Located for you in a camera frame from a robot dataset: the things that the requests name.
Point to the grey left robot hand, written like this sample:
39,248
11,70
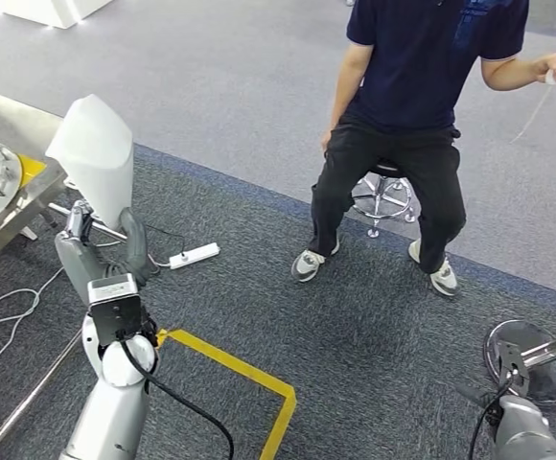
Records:
79,260

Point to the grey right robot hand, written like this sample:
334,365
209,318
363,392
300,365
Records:
484,401

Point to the white plastic panel part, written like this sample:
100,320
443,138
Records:
96,159

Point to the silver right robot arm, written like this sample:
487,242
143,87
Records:
527,432

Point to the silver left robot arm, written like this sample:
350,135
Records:
110,413

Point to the yellow workbench tape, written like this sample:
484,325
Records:
31,168

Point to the steel workbench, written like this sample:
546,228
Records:
9,120

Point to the chrome stanchion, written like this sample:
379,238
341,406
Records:
553,381

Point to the white power strip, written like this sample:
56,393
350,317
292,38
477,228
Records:
194,256

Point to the yellow floor tape square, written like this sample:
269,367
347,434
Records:
239,370

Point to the chrome stool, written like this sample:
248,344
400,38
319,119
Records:
388,168

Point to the person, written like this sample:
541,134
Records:
402,63

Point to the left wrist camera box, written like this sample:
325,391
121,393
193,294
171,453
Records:
115,311

